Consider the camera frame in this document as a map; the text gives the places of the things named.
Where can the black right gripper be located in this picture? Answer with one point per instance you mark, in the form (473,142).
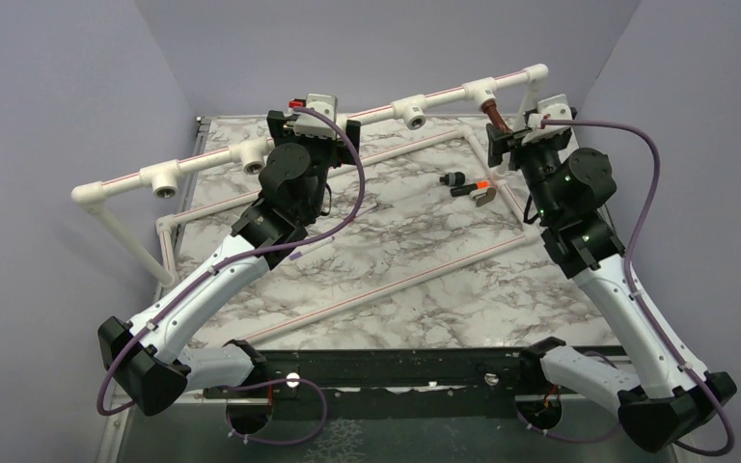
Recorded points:
(514,145)

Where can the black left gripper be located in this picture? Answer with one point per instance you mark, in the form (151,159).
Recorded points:
(282,128)

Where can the brown water faucet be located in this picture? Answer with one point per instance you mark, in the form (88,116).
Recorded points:
(490,109)

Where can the white PVC pipe frame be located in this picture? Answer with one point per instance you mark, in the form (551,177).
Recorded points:
(410,110)

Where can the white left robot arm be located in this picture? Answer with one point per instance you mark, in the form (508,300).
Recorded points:
(148,362)

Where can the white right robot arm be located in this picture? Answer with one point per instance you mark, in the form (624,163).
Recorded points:
(671,392)

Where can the purple capped white pen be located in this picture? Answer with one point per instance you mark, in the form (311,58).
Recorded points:
(304,251)

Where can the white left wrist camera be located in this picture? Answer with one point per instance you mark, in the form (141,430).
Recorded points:
(310,112)

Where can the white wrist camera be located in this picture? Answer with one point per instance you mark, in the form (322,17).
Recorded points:
(551,117)
(310,112)

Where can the black faucet with orange handle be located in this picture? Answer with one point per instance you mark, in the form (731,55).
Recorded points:
(480,191)

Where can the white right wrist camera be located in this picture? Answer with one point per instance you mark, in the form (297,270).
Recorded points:
(551,117)

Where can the black front mounting rail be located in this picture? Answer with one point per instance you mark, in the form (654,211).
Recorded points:
(381,384)

